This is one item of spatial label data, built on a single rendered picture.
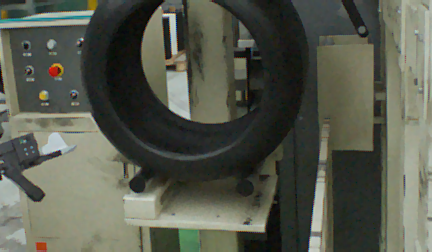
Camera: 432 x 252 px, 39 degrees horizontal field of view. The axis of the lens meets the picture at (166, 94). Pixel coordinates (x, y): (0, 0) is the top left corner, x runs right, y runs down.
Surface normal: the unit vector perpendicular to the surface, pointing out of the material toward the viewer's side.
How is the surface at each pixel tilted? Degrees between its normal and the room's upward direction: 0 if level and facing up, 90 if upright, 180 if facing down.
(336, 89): 90
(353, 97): 90
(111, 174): 90
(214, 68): 90
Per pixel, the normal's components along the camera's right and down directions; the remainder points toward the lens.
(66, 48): -0.27, 0.23
